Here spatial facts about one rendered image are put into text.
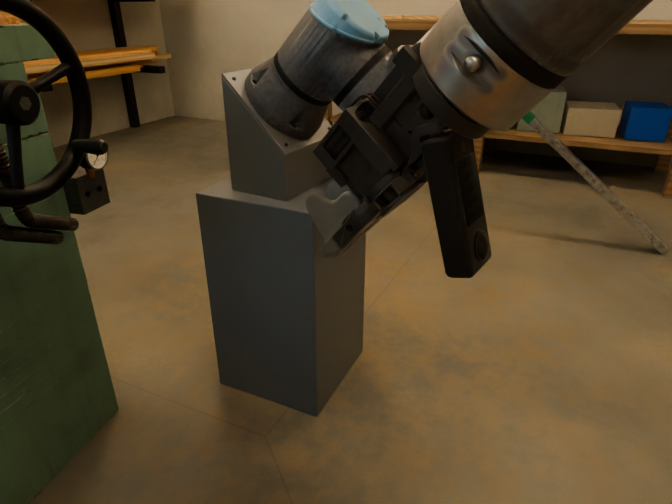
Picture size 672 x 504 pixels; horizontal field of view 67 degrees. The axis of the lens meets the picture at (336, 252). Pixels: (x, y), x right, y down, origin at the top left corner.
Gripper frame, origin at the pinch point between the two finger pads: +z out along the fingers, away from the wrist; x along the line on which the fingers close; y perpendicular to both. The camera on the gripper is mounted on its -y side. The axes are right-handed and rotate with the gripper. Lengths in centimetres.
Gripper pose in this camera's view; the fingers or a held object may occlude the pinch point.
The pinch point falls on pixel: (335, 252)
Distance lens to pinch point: 50.4
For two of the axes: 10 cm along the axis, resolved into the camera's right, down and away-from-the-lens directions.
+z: -5.3, 5.2, 6.7
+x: -5.4, 4.1, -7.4
